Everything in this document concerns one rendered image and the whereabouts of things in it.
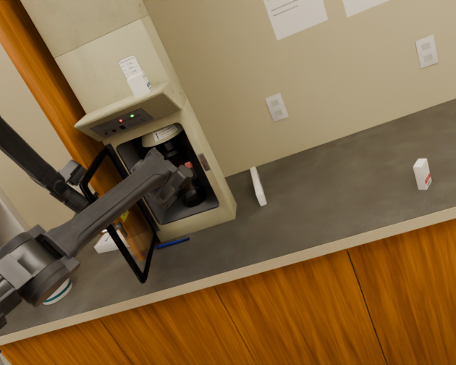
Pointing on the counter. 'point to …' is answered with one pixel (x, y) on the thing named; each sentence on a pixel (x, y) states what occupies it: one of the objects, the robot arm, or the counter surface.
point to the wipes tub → (59, 292)
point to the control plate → (121, 123)
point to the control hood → (164, 101)
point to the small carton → (139, 84)
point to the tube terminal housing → (97, 80)
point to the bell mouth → (161, 135)
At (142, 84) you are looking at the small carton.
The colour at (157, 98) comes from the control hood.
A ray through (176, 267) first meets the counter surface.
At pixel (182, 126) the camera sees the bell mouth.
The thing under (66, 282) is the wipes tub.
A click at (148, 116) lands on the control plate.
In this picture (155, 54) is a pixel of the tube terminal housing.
